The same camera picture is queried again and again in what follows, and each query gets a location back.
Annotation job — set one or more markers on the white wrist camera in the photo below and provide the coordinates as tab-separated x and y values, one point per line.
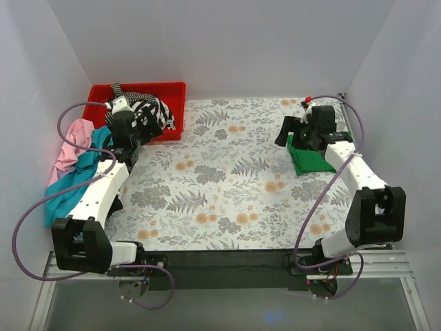
307	108
119	104

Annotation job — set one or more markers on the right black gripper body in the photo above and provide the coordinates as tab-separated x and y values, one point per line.
298	127

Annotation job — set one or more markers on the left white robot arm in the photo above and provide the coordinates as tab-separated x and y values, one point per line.
90	194

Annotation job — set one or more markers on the floral patterned table mat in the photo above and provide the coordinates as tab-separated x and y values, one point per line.
226	185

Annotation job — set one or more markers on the black white striped shirt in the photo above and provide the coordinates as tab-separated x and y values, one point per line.
138	102

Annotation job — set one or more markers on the red plastic bin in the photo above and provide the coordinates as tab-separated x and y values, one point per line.
170	94

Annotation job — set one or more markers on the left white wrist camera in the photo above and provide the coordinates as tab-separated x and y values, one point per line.
119	104

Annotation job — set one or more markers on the green folded t shirt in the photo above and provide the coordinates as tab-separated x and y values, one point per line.
306	161

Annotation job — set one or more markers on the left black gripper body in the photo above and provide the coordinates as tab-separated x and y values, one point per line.
144	123

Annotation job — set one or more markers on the aluminium mounting rail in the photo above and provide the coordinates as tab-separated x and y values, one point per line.
372	263

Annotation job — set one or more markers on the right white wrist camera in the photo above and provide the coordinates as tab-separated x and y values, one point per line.
307	108

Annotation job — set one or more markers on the teal t shirt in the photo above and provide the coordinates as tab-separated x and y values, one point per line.
73	167

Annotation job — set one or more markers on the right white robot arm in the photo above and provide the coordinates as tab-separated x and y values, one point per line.
377	211

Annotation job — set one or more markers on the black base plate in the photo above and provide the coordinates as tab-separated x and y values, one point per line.
197	280

